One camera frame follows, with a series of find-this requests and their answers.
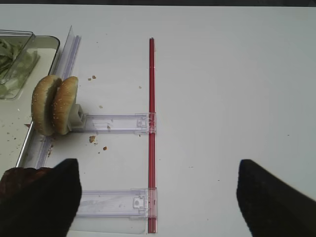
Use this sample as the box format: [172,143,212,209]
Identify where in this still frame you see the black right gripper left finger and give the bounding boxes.
[0,158,82,237]

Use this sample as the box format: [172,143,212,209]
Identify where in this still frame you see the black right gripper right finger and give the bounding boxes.
[236,159,316,237]

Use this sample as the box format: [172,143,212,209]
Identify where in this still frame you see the green lettuce shreds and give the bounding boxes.
[0,37,41,96]

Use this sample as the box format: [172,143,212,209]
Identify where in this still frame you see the stacked brown meat patties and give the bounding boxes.
[0,167,52,201]

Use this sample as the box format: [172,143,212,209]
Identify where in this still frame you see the white pusher block right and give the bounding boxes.
[67,104,86,131]

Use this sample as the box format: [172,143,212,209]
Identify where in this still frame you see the clear pusher track lower right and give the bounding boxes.
[77,188,157,219]

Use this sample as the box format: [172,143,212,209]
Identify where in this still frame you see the clear pusher track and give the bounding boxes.
[77,188,157,219]
[72,113,157,134]

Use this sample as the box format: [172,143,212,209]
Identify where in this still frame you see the silver metal tray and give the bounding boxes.
[0,31,61,172]

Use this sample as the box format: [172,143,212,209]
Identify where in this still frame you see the sesame bun top rear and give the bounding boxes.
[31,75,62,136]

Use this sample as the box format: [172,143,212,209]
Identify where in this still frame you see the sesame bun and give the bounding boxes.
[31,75,62,136]
[52,77,79,135]

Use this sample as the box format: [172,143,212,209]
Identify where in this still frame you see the sesame bun top front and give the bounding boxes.
[52,77,79,135]

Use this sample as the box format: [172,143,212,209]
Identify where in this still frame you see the clear pusher track upper right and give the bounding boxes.
[72,113,157,134]

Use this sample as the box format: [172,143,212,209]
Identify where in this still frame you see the clear plastic salad container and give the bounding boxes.
[0,30,37,100]

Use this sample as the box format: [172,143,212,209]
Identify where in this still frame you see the red rail right side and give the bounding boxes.
[147,37,158,234]

